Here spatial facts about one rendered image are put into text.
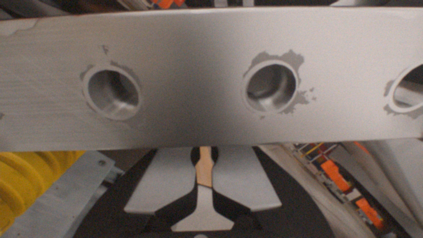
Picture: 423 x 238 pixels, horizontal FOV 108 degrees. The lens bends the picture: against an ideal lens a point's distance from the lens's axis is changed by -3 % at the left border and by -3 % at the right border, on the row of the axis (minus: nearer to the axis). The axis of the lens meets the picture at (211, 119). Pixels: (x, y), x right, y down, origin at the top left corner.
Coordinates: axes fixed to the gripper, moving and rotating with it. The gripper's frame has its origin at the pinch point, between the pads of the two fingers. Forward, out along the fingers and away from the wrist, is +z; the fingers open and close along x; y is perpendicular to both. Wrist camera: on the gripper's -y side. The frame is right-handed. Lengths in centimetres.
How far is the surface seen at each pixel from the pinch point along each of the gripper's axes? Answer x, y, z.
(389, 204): 165, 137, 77
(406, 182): 31.7, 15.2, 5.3
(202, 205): -6, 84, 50
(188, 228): -12, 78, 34
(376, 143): 23.0, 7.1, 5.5
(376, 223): 373, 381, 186
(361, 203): 375, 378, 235
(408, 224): 167, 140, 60
